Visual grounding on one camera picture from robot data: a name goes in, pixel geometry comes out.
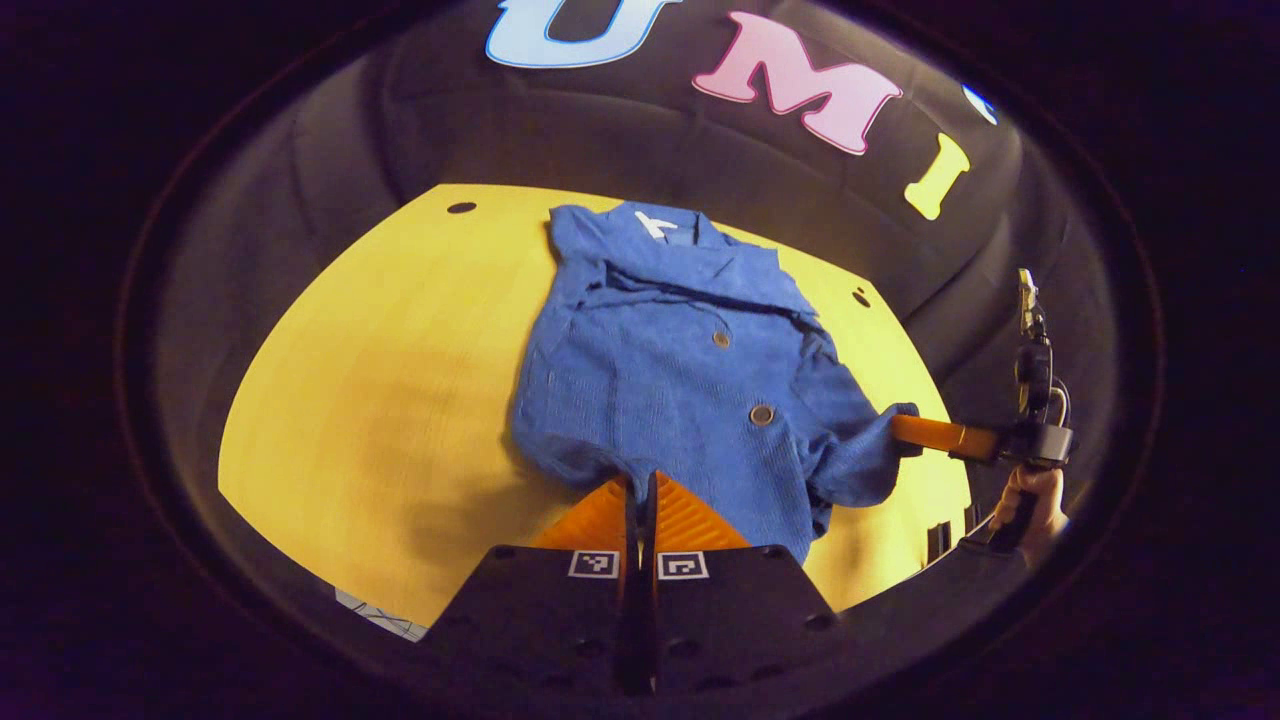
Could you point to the blue button-up jacket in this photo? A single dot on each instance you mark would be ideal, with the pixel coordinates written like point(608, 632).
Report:
point(660, 380)

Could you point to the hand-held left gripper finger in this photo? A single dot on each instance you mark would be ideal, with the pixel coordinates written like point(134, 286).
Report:
point(650, 620)
point(630, 620)

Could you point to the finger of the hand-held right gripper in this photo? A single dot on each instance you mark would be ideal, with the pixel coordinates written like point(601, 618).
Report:
point(945, 436)

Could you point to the black table edge bracket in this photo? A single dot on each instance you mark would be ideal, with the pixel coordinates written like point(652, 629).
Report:
point(938, 540)

